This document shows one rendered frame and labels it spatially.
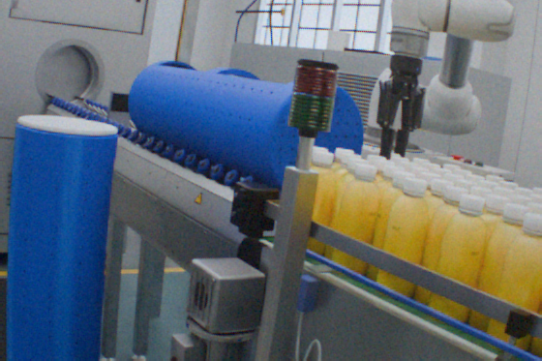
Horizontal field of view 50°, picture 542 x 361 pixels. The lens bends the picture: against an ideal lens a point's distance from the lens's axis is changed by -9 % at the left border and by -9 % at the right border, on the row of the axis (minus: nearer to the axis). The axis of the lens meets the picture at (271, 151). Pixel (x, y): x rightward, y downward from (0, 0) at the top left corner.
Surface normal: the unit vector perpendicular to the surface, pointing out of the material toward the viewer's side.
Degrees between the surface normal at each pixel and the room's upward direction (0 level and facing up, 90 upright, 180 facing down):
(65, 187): 90
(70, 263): 90
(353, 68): 90
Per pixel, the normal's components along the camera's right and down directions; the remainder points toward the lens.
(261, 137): -0.82, -0.06
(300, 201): 0.55, 0.18
